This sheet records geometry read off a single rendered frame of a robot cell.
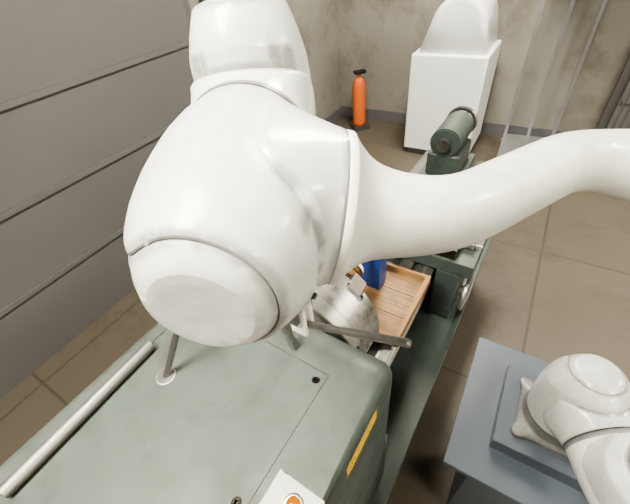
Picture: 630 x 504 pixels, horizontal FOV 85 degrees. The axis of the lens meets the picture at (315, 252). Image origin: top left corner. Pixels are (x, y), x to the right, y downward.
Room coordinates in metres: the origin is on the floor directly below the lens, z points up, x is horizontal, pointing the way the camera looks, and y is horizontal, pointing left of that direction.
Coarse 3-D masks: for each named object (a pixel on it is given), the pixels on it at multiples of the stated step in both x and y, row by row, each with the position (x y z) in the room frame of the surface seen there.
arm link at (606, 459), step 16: (592, 432) 0.22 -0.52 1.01; (608, 432) 0.22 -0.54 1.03; (624, 432) 0.21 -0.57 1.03; (576, 448) 0.21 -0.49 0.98; (592, 448) 0.19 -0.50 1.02; (608, 448) 0.18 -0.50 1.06; (624, 448) 0.17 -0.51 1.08; (576, 464) 0.18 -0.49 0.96; (592, 464) 0.17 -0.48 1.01; (608, 464) 0.16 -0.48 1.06; (624, 464) 0.15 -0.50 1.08; (592, 480) 0.15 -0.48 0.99; (608, 480) 0.13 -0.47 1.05; (624, 480) 0.13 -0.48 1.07; (592, 496) 0.13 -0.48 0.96; (608, 496) 0.12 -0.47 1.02; (624, 496) 0.11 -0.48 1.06
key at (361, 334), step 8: (312, 328) 0.32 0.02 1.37; (320, 328) 0.31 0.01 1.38; (328, 328) 0.30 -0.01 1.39; (336, 328) 0.30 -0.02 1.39; (344, 328) 0.29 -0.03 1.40; (352, 336) 0.28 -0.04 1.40; (360, 336) 0.27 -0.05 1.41; (368, 336) 0.26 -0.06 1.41; (376, 336) 0.26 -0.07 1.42; (384, 336) 0.25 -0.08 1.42; (392, 336) 0.25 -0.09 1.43; (392, 344) 0.24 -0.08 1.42; (400, 344) 0.23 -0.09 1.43; (408, 344) 0.23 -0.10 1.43
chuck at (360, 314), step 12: (324, 288) 0.52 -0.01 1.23; (336, 288) 0.52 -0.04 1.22; (336, 300) 0.49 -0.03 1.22; (348, 300) 0.50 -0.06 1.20; (360, 300) 0.51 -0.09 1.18; (348, 312) 0.47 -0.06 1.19; (360, 312) 0.48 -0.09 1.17; (372, 312) 0.50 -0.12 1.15; (360, 324) 0.46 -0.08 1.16; (372, 324) 0.48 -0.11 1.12
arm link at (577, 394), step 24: (576, 360) 0.35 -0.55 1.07; (600, 360) 0.34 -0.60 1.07; (552, 384) 0.33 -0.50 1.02; (576, 384) 0.30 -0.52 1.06; (600, 384) 0.29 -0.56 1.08; (624, 384) 0.29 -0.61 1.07; (528, 408) 0.34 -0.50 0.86; (552, 408) 0.29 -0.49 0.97; (576, 408) 0.27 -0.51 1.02; (600, 408) 0.25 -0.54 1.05; (624, 408) 0.25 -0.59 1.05; (552, 432) 0.26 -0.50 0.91; (576, 432) 0.23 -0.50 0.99
